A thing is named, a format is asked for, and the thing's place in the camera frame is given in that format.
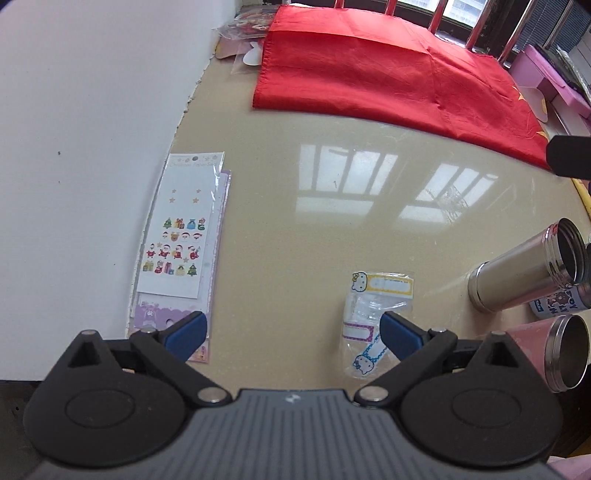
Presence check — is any pink steel cup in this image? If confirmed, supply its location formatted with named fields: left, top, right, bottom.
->
left=507, top=314, right=590, bottom=393

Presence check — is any blue white printed cup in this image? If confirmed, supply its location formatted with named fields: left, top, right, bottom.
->
left=529, top=282, right=590, bottom=319

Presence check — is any silver steel thermos cup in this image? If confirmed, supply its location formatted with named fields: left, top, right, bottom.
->
left=468, top=218, right=589, bottom=313

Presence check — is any purple sticker sheet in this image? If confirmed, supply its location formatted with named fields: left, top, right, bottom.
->
left=127, top=170, right=231, bottom=364

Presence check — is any clear bag of name labels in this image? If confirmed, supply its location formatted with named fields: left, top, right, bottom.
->
left=342, top=271, right=414, bottom=380

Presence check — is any Christmas sticker sheet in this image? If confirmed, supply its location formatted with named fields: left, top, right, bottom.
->
left=136, top=152, right=224, bottom=299

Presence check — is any black object at right edge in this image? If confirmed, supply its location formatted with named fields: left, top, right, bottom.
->
left=546, top=135, right=591, bottom=181

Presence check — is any pink cardboard box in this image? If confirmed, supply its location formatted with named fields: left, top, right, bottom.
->
left=509, top=45, right=590, bottom=136

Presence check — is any red cloth flag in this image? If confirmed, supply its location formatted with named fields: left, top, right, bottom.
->
left=252, top=6, right=549, bottom=169

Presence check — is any packaged stickers pile in corner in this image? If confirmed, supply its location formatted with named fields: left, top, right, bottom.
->
left=214, top=4, right=279, bottom=74

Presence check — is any red window railing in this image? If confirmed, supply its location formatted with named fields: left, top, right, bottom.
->
left=355, top=1, right=537, bottom=65

